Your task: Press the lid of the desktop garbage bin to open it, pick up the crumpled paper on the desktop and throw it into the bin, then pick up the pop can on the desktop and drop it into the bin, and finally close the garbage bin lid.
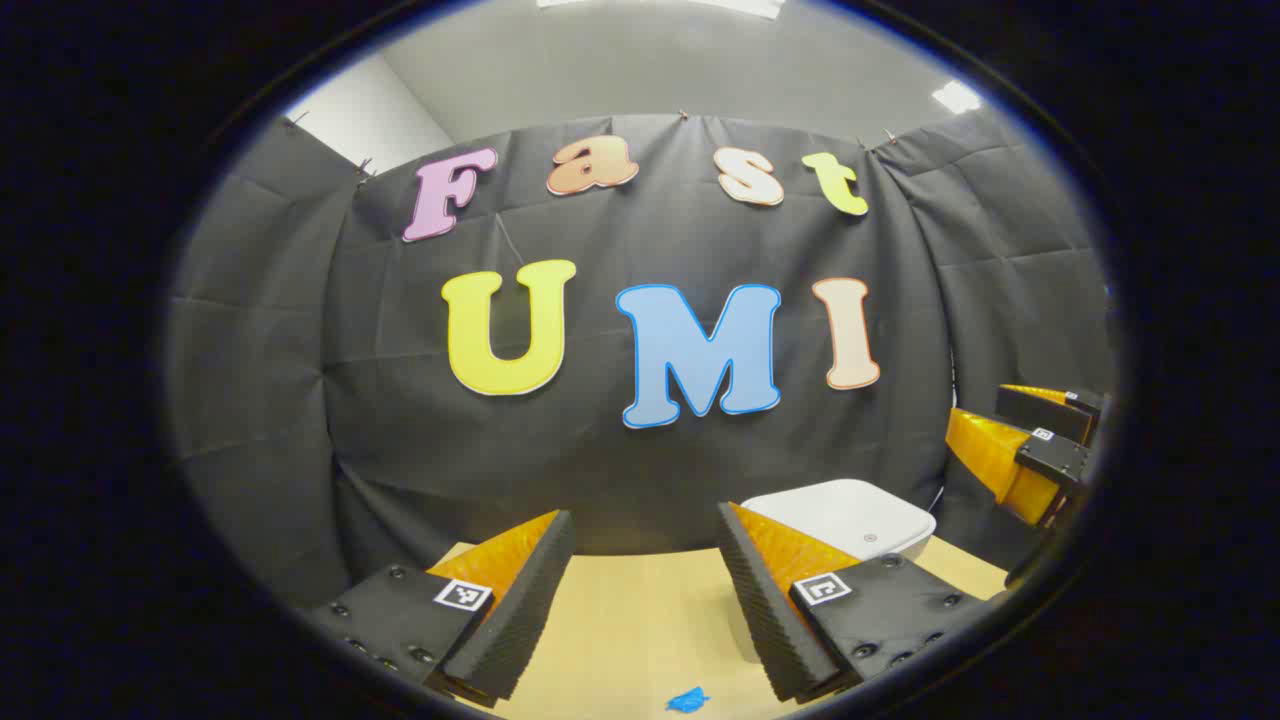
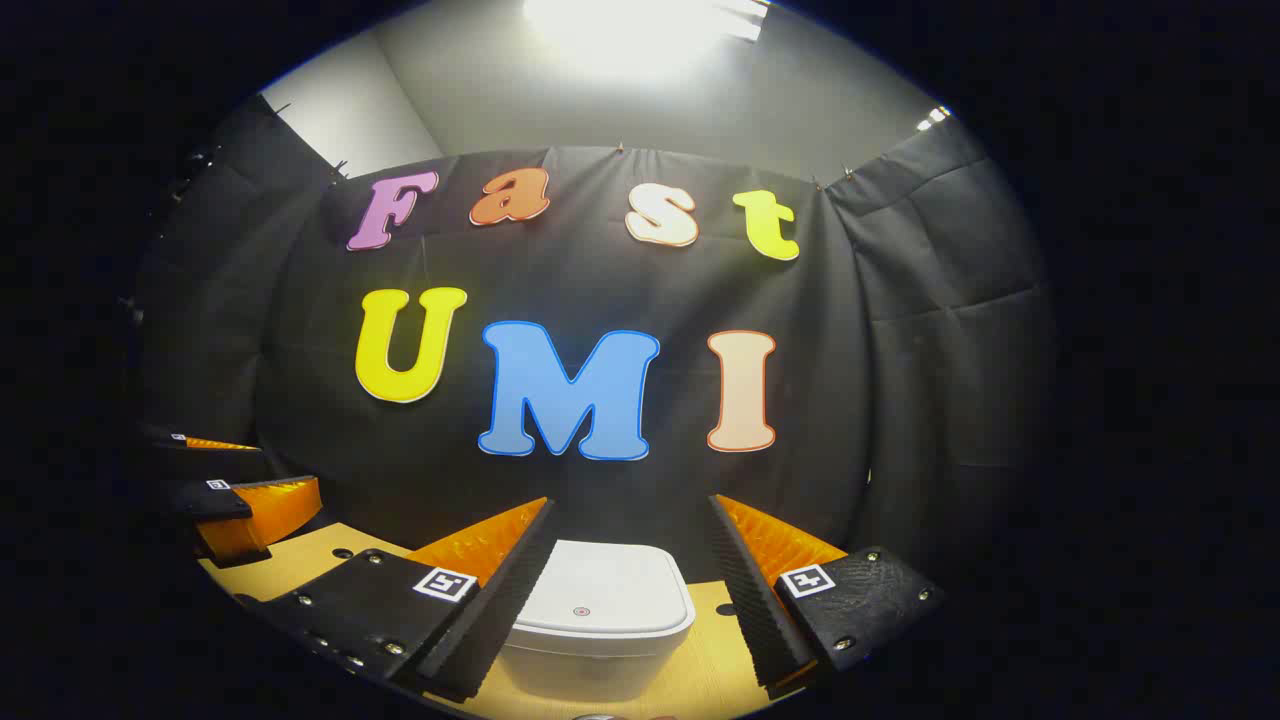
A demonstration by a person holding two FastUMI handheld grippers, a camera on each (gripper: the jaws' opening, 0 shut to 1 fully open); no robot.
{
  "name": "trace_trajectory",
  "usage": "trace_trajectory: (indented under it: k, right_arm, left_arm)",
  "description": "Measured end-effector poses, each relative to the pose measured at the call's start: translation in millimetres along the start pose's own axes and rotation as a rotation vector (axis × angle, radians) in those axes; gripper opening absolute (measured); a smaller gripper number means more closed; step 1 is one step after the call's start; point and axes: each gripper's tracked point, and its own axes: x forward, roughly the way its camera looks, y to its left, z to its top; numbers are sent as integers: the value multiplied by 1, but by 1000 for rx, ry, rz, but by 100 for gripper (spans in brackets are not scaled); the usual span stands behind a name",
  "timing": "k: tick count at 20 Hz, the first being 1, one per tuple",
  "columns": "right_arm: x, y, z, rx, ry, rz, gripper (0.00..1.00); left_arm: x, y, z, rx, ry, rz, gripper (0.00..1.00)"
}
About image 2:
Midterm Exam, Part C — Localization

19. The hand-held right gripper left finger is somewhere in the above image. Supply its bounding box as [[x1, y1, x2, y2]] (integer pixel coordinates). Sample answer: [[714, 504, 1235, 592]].
[[235, 497, 557, 704]]

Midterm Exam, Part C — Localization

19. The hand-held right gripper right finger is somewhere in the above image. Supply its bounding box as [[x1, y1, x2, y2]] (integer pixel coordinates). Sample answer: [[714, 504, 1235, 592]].
[[708, 493, 946, 701]]

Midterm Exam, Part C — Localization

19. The white desktop garbage bin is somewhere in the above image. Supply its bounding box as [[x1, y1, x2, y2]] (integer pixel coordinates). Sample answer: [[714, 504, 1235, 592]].
[[497, 540, 697, 704]]

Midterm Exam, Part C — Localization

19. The wooden desktop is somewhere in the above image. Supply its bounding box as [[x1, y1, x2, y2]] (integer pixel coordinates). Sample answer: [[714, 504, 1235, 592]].
[[197, 522, 816, 720]]

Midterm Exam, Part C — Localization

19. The black backdrop cloth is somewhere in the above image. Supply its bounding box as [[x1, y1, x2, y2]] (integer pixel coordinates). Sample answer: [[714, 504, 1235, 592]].
[[135, 95, 1061, 601]]

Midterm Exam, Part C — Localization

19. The large ceiling light panel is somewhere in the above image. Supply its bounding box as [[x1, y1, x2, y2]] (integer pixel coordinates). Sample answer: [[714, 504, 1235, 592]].
[[520, 0, 771, 61]]

